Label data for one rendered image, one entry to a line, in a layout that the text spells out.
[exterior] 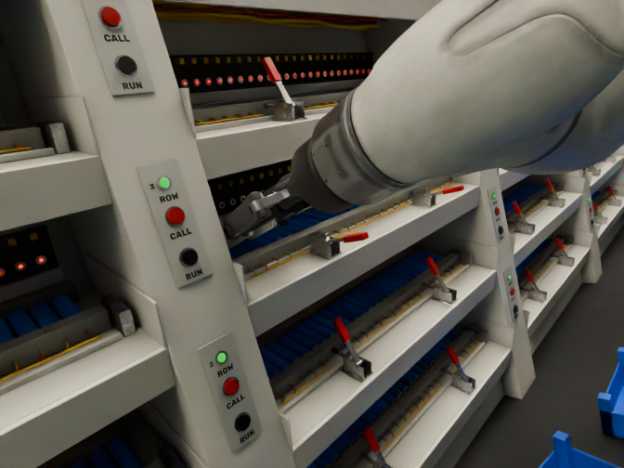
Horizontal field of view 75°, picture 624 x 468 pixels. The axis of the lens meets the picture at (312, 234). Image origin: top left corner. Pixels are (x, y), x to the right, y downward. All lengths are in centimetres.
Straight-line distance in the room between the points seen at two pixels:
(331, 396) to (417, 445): 24
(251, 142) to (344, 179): 19
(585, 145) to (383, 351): 43
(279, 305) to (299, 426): 16
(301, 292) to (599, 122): 35
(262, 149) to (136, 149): 15
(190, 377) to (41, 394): 12
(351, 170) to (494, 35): 13
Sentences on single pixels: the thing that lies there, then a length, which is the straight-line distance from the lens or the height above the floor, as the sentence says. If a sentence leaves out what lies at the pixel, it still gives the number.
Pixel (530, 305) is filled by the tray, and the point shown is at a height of 14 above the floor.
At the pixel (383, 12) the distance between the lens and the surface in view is 77.
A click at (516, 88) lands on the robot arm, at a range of 25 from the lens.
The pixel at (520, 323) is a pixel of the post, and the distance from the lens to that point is 108.
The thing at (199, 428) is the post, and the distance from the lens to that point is 46.
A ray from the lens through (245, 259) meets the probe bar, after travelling 52.
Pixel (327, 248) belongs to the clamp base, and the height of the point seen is 52.
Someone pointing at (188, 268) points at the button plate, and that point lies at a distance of 42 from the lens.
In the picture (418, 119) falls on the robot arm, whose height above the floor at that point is 65.
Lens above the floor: 64
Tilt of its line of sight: 9 degrees down
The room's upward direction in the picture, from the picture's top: 15 degrees counter-clockwise
